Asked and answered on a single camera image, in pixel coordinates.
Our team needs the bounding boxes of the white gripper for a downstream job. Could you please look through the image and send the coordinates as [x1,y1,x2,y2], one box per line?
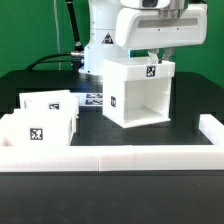
[115,4,207,64]

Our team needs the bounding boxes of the white U-shaped fence wall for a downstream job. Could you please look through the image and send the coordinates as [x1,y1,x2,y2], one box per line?
[0,115,224,172]

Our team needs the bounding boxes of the white thin cable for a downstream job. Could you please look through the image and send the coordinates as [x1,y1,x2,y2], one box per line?
[53,0,63,71]

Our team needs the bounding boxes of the white drawer cabinet box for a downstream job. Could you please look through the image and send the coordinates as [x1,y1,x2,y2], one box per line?
[102,57,175,128]

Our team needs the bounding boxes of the white marker sheet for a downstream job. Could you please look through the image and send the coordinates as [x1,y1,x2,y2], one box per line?
[74,93,103,107]

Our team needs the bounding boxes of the white front drawer with knob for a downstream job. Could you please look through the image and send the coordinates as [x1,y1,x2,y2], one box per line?
[0,109,76,146]

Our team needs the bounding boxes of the black cables bundle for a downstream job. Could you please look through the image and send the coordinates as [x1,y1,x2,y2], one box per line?
[25,0,86,72]

